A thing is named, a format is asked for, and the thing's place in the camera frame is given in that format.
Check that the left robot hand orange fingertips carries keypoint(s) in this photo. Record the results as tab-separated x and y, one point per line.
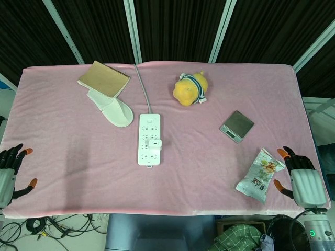
5	180

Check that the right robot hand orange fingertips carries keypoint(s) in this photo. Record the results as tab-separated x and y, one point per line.
308	185

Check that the white plug adapter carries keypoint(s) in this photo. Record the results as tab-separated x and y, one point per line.
155	146

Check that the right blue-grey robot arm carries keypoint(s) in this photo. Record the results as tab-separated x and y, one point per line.
316	232

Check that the white power strip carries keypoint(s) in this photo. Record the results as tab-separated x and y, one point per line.
142	136

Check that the black bin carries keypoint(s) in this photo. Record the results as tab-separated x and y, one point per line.
285	232

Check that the snack bag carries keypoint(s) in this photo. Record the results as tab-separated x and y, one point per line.
255	177

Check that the pink blanket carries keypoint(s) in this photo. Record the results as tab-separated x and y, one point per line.
78	157

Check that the green checked cloth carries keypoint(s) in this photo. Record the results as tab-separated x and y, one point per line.
235	238

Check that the silver digital scale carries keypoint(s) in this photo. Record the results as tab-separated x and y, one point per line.
239	123

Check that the white slipper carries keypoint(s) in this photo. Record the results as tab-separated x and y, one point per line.
117	112

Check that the brown spiral notebook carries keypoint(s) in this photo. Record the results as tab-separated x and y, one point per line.
104	78

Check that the yellow plush toy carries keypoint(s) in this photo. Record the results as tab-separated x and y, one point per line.
185	91

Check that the blue-grey robot torso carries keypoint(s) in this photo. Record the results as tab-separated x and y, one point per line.
157	232

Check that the black curtain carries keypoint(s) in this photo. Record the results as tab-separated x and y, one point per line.
178	28

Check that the light metal frame post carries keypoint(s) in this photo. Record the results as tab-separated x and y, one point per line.
133	31
222	31
314	44
65	34

